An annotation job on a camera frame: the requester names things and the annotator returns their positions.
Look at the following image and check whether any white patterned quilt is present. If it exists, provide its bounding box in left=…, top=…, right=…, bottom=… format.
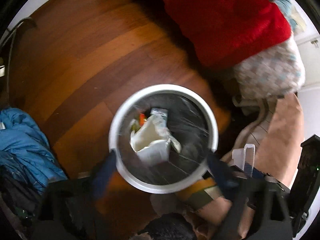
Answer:
left=234, top=35, right=305, bottom=99

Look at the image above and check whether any pink table cloth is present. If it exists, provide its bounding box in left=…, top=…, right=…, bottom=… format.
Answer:
left=196, top=93, right=304, bottom=239

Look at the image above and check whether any red fleece blanket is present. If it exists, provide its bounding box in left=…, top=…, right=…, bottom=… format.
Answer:
left=163, top=0, right=291, bottom=70

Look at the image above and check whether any white round trash bin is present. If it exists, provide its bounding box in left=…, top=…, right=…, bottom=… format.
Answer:
left=108, top=84, right=219, bottom=194

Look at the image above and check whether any blue jacket on floor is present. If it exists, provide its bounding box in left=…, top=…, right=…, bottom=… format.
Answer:
left=1, top=108, right=67, bottom=194

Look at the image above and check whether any grey fuzzy slipper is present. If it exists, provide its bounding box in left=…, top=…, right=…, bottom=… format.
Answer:
left=137, top=213, right=197, bottom=240

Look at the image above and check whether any white crumpled bag in bin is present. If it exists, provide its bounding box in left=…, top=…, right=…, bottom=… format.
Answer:
left=130, top=108, right=182, bottom=167

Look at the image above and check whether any teal blue blanket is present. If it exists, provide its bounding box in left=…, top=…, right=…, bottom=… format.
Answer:
left=270, top=0, right=306, bottom=35

